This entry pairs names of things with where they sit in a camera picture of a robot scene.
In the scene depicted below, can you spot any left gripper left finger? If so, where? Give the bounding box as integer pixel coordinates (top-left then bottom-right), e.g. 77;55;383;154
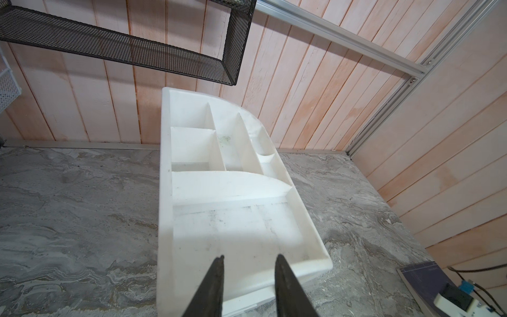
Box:
182;255;224;317

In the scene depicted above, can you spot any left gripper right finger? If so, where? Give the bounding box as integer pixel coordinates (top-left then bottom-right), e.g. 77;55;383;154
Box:
275;254;319;317

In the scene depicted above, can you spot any white plastic drawer organizer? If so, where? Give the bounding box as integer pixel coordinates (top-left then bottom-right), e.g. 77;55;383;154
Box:
157;87;333;316

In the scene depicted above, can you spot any dark blue notebook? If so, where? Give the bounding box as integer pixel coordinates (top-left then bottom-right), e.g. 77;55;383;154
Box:
397;262;457;316

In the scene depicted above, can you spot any aluminium back wall rail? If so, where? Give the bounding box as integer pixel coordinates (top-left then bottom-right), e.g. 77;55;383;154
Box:
256;1;428;78

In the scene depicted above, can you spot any white wire wall shelf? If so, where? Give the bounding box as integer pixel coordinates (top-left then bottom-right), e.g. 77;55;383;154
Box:
0;51;22;113

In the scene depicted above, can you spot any black mesh wall basket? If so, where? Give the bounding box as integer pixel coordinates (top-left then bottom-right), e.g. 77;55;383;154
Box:
1;1;256;86

